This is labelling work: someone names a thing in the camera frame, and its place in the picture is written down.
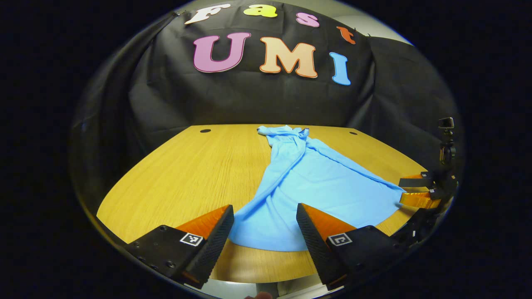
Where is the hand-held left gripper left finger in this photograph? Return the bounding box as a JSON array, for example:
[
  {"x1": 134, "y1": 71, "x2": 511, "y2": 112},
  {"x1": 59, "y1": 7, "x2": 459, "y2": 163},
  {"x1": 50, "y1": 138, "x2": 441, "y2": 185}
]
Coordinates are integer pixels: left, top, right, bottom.
[{"x1": 125, "y1": 204, "x2": 235, "y2": 289}]

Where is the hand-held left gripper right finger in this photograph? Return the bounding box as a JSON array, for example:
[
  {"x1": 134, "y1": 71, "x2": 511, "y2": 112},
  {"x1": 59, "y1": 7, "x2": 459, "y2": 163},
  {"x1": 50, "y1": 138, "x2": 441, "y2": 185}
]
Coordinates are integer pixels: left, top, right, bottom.
[{"x1": 296, "y1": 203, "x2": 410, "y2": 291}]

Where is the black backdrop cloth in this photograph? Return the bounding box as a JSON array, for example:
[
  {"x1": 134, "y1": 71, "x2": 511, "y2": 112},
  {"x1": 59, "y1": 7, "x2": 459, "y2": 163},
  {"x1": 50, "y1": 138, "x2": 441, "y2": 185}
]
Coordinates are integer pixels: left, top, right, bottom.
[{"x1": 70, "y1": 0, "x2": 462, "y2": 216}]

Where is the light blue T-shirt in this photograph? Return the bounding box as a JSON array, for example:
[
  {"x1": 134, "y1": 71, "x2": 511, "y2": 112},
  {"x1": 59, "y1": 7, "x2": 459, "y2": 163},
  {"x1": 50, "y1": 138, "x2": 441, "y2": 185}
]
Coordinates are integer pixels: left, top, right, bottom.
[{"x1": 228, "y1": 125, "x2": 406, "y2": 252}]

